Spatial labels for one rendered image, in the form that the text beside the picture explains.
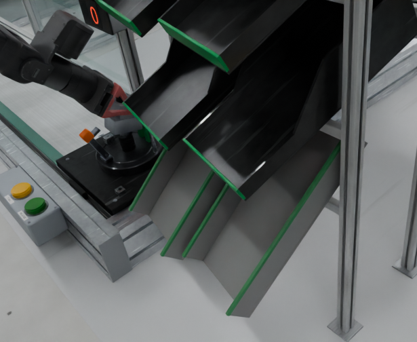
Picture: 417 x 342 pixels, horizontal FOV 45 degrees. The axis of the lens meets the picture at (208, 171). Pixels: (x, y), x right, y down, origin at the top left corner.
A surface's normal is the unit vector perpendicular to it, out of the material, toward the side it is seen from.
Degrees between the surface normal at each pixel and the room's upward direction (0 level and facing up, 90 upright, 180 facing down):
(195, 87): 25
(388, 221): 0
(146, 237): 90
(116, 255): 90
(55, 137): 0
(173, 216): 45
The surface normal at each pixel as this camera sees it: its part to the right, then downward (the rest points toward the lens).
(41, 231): 0.63, 0.40
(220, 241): -0.71, -0.27
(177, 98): -0.49, -0.54
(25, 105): -0.14, -0.78
